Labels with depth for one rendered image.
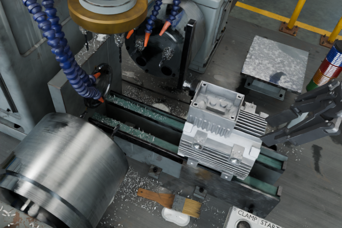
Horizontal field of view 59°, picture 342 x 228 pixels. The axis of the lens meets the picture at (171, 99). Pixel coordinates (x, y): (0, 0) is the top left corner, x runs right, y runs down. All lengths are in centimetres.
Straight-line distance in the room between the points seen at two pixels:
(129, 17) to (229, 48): 90
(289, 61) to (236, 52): 27
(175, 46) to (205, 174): 41
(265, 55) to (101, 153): 88
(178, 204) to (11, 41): 64
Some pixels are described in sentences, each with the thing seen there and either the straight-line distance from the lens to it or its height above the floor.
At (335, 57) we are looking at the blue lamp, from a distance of 99.
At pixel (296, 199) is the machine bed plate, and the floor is 80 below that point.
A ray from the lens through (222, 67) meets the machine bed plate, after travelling 140.
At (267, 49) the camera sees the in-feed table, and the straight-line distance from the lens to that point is 138.
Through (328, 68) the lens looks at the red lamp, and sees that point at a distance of 102.
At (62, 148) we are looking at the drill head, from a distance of 67.
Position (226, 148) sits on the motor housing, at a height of 106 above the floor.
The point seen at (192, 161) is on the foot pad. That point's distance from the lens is 86.
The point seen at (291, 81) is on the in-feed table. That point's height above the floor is 92.
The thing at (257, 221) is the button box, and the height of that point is 107.
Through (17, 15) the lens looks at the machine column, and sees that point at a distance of 82.
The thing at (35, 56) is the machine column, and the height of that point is 115.
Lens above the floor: 172
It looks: 49 degrees down
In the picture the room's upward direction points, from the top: 8 degrees clockwise
